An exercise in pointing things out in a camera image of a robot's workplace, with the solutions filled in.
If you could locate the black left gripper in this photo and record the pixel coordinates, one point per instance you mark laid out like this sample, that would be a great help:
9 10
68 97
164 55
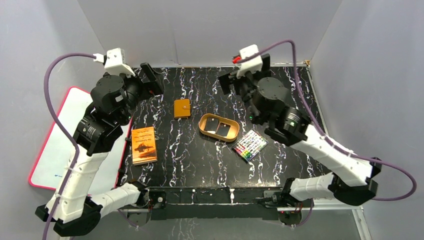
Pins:
145 84

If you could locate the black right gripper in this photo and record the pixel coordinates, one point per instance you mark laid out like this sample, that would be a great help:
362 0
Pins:
225 80

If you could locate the orange leather card holder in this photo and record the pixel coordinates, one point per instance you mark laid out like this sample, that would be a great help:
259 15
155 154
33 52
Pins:
182 108

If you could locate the yellow oval tray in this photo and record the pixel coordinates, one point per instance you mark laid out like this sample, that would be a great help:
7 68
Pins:
233 133

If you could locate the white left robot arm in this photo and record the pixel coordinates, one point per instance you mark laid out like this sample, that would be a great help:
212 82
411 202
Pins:
114 98

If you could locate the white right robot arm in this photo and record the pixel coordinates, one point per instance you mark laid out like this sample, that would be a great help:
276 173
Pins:
266 98

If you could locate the stack of black cards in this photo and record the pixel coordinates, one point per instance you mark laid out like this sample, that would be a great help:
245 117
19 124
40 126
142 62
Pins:
214 126

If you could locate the orange Huckleberry Finn book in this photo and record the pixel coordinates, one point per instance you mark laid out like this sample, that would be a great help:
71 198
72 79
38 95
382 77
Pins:
143 145

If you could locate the pack of coloured markers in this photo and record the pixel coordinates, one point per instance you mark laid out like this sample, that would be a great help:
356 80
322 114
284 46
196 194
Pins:
249 145

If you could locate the pink framed whiteboard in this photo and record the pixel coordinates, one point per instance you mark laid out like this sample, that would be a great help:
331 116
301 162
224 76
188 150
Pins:
50 164

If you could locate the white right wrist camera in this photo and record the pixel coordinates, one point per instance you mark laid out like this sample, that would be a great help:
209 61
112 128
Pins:
248 60

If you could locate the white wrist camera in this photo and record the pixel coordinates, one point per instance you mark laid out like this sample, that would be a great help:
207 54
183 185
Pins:
114 62
248 60

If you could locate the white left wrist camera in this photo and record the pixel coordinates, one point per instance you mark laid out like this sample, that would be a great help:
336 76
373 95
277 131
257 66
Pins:
114 62

